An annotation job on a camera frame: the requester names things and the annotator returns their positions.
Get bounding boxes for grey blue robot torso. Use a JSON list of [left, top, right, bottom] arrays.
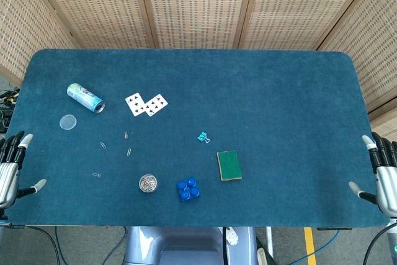
[[123, 226, 258, 265]]

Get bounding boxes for black cable bundle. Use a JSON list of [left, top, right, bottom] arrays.
[[0, 87, 20, 133]]

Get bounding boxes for clear round plastic lid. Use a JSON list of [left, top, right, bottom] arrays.
[[59, 114, 78, 131]]

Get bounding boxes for playing cards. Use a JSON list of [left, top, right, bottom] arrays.
[[144, 93, 169, 117]]

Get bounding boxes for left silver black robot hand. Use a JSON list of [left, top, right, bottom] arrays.
[[0, 130, 48, 216]]

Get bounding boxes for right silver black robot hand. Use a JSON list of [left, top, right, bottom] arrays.
[[348, 131, 397, 216]]

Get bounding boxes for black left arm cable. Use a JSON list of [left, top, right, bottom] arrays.
[[7, 223, 61, 265]]

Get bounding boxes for white perforated plate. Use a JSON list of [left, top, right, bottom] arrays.
[[225, 227, 240, 247]]

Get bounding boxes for blue plastic building block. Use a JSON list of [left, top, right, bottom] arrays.
[[176, 176, 202, 203]]

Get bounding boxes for clear round paperclip container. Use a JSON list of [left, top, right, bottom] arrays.
[[138, 174, 158, 194]]

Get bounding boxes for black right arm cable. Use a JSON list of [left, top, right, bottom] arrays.
[[362, 221, 396, 265]]

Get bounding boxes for blue printed drink can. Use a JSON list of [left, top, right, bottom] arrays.
[[66, 83, 105, 114]]

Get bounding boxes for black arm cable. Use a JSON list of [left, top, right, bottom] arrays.
[[362, 221, 396, 265], [7, 223, 61, 265]]

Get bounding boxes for blue carpet table mat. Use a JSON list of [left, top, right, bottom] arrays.
[[4, 48, 392, 228]]

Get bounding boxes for woven bamboo screen panel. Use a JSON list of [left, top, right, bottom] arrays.
[[0, 0, 78, 88], [318, 0, 397, 141], [136, 0, 259, 50], [238, 0, 389, 51], [29, 0, 159, 50]]

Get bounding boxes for green yellow sponge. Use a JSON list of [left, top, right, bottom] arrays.
[[216, 150, 243, 182]]

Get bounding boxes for blue floor cable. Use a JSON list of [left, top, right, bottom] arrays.
[[288, 230, 342, 265], [55, 227, 68, 265]]

